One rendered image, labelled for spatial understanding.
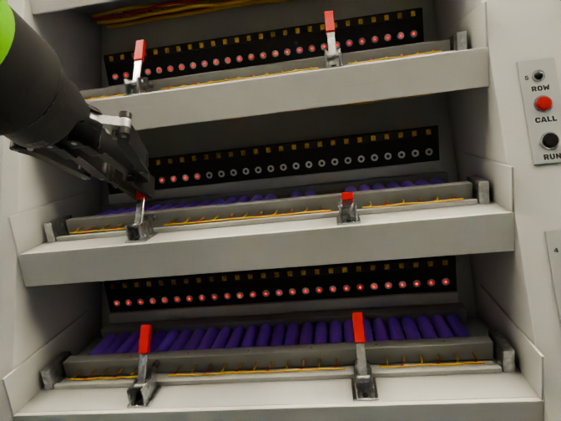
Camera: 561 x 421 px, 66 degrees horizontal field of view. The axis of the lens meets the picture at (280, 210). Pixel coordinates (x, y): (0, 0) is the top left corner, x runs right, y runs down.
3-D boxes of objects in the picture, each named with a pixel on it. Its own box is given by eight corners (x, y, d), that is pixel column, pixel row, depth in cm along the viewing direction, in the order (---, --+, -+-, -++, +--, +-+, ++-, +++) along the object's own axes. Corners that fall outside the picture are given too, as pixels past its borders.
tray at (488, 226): (514, 251, 48) (513, 166, 46) (24, 286, 57) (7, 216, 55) (462, 211, 68) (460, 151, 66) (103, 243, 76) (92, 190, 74)
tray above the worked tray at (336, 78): (489, 86, 51) (486, -40, 49) (28, 144, 60) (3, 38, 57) (445, 94, 71) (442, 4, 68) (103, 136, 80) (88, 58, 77)
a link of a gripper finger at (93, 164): (54, 143, 41) (40, 144, 41) (108, 185, 52) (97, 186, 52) (58, 106, 42) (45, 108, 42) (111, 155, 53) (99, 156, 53)
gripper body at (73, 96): (-38, 135, 35) (39, 178, 44) (57, 123, 34) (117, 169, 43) (-23, 58, 38) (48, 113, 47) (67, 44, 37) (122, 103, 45)
